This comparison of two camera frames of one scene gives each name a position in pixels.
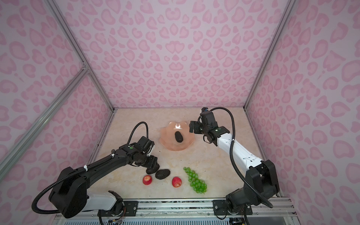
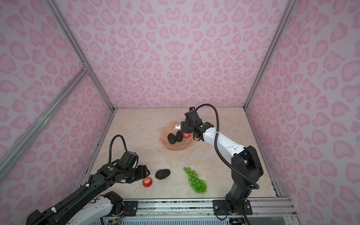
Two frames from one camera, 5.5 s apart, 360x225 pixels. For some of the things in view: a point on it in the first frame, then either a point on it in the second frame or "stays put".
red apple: (147, 179) stays put
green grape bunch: (199, 186) stays put
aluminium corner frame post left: (59, 17) stays put
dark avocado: (178, 136) stays put
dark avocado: (161, 174) stays put
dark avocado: (149, 170) -> (171, 138)
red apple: (176, 182) -> (186, 135)
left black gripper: (153, 162) -> (143, 173)
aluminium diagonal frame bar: (16, 149) stays put
